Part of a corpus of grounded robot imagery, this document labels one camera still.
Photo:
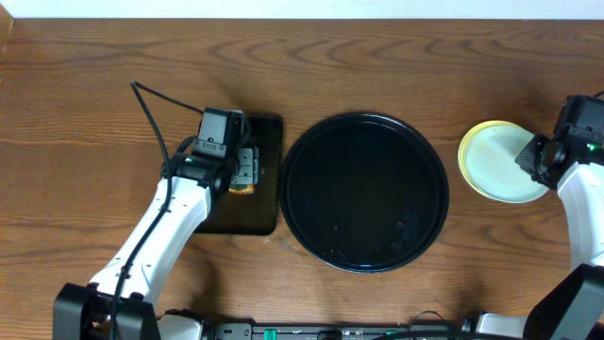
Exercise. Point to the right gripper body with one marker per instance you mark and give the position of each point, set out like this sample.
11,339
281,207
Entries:
531,158

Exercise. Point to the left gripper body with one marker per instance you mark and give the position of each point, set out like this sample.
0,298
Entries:
242,167

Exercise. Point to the light blue plate top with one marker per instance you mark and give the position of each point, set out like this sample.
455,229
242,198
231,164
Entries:
490,159

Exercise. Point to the yellow plate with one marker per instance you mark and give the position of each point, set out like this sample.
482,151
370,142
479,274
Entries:
469,135

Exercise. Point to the orange green scrub sponge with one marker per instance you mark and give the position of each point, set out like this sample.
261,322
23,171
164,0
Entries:
237,189

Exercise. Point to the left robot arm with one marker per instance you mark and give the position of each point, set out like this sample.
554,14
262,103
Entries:
119,301

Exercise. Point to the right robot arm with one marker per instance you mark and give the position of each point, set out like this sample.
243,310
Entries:
572,310

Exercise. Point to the black rectangular water tray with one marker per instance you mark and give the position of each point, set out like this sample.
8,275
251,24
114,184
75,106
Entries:
252,213

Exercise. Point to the black round tray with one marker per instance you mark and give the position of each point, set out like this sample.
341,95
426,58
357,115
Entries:
364,192

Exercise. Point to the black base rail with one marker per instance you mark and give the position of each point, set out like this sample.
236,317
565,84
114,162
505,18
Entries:
246,331

